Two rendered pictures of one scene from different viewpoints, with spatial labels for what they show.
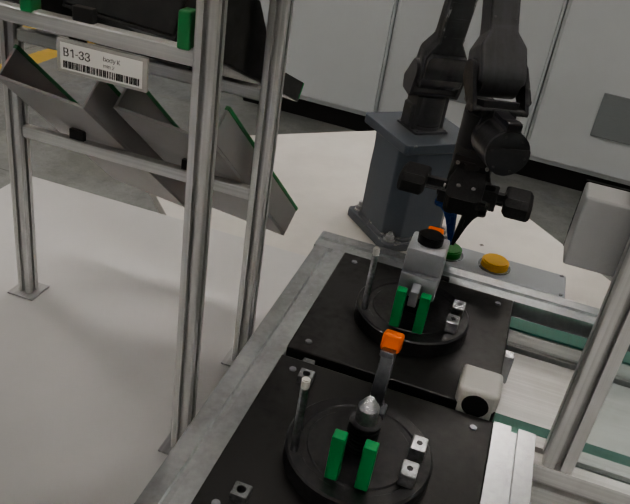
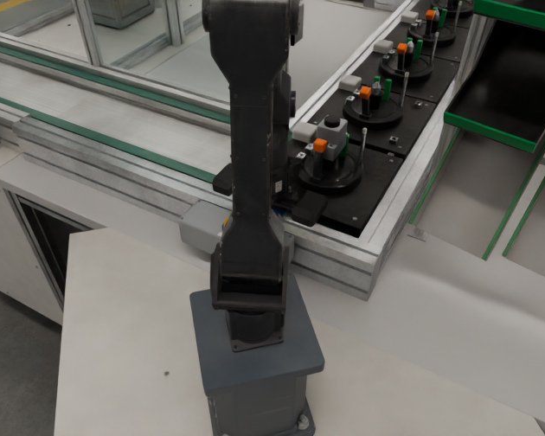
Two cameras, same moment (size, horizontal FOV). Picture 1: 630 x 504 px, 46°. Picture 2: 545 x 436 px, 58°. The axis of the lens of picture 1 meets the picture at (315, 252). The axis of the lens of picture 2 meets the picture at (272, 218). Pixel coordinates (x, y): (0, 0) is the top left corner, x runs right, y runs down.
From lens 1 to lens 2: 1.56 m
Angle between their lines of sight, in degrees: 105
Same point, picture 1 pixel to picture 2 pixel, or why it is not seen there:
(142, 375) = not seen: hidden behind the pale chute
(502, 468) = (306, 115)
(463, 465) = (326, 112)
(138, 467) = not seen: hidden behind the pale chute
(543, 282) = (203, 212)
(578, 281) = (100, 313)
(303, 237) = (373, 379)
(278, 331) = (407, 180)
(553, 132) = not seen: outside the picture
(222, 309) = (439, 274)
